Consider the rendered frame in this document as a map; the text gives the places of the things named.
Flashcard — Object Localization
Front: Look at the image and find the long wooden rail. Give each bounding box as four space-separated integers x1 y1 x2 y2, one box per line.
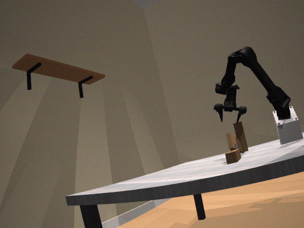
226 133 244 153

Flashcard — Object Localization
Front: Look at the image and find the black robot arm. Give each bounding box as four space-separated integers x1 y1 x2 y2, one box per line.
215 46 291 120

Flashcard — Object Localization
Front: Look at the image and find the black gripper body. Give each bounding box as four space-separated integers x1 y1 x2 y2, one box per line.
214 96 247 114

